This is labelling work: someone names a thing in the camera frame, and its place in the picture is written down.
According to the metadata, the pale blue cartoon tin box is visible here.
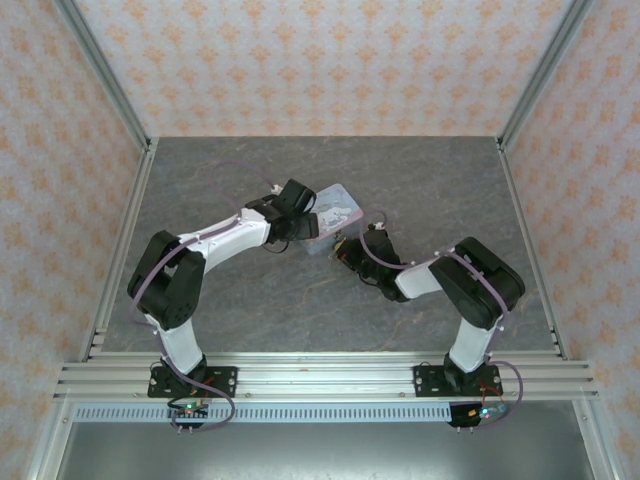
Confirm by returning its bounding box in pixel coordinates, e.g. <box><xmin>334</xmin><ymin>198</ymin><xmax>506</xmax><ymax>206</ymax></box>
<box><xmin>299</xmin><ymin>182</ymin><xmax>364</xmax><ymax>258</ymax></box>

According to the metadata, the right controller circuit board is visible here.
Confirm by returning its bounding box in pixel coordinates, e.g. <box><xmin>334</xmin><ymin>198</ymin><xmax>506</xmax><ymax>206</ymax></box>
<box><xmin>467</xmin><ymin>402</ymin><xmax>512</xmax><ymax>422</ymax></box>

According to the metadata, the controller circuit board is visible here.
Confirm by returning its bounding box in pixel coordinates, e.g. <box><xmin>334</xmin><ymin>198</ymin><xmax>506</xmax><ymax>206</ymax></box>
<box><xmin>467</xmin><ymin>402</ymin><xmax>512</xmax><ymax>422</ymax></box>
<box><xmin>167</xmin><ymin>399</ymin><xmax>212</xmax><ymax>420</ymax></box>

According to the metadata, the grey metal sheet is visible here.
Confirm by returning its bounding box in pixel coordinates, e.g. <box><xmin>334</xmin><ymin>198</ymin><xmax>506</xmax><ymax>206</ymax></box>
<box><xmin>54</xmin><ymin>422</ymin><xmax>587</xmax><ymax>480</ymax></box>

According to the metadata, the left controller circuit board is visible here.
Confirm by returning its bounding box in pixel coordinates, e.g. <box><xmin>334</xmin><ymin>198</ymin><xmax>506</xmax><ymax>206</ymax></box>
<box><xmin>167</xmin><ymin>399</ymin><xmax>212</xmax><ymax>420</ymax></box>

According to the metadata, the aluminium front rail beam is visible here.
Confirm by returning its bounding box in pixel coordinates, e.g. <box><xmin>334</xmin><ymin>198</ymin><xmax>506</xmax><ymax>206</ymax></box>
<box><xmin>52</xmin><ymin>351</ymin><xmax>600</xmax><ymax>402</ymax></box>

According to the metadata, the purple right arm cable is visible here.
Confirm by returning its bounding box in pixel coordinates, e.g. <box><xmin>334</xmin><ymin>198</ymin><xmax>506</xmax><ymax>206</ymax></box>
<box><xmin>360</xmin><ymin>212</ymin><xmax>527</xmax><ymax>432</ymax></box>

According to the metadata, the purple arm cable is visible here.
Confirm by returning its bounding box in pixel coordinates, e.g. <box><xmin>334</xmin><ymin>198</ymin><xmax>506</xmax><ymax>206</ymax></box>
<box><xmin>128</xmin><ymin>160</ymin><xmax>281</xmax><ymax>435</ymax></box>
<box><xmin>360</xmin><ymin>212</ymin><xmax>527</xmax><ymax>432</ymax></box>

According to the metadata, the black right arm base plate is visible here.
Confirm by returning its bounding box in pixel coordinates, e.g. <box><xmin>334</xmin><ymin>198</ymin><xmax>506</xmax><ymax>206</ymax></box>
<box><xmin>413</xmin><ymin>364</ymin><xmax>502</xmax><ymax>400</ymax></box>

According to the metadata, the aluminium right side rail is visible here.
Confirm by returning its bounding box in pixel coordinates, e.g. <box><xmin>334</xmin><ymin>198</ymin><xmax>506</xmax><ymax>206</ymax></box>
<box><xmin>493</xmin><ymin>137</ymin><xmax>571</xmax><ymax>362</ymax></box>

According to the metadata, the aluminium rail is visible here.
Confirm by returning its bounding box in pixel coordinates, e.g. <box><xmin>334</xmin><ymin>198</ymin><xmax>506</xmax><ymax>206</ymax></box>
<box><xmin>493</xmin><ymin>137</ymin><xmax>571</xmax><ymax>362</ymax></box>
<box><xmin>79</xmin><ymin>137</ymin><xmax>160</xmax><ymax>362</ymax></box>

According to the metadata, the white slotted cable duct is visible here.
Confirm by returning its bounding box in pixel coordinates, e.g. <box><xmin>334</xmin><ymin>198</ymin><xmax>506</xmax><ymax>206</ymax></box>
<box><xmin>74</xmin><ymin>403</ymin><xmax>481</xmax><ymax>424</ymax></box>

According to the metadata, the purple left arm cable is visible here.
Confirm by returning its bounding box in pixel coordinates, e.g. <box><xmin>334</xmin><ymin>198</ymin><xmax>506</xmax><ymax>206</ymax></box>
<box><xmin>128</xmin><ymin>160</ymin><xmax>281</xmax><ymax>435</ymax></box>

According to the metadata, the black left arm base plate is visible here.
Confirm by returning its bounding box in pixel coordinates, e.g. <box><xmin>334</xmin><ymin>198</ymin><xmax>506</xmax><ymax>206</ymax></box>
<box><xmin>146</xmin><ymin>365</ymin><xmax>239</xmax><ymax>400</ymax></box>

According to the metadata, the aluminium left side rail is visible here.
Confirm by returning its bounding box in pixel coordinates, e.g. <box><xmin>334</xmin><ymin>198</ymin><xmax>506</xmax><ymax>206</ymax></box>
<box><xmin>79</xmin><ymin>137</ymin><xmax>160</xmax><ymax>362</ymax></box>

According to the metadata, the aluminium left rear frame post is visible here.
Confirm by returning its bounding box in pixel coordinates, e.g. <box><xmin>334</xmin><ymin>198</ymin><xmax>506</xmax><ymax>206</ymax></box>
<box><xmin>52</xmin><ymin>0</ymin><xmax>152</xmax><ymax>151</ymax></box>

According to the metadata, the aluminium frame post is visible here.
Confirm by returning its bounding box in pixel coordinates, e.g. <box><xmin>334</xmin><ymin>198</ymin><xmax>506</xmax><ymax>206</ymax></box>
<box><xmin>52</xmin><ymin>0</ymin><xmax>152</xmax><ymax>151</ymax></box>
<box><xmin>497</xmin><ymin>0</ymin><xmax>596</xmax><ymax>151</ymax></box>

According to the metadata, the aluminium right rear frame post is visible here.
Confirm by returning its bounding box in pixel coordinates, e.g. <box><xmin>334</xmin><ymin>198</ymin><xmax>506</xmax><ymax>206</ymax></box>
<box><xmin>497</xmin><ymin>0</ymin><xmax>596</xmax><ymax>151</ymax></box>

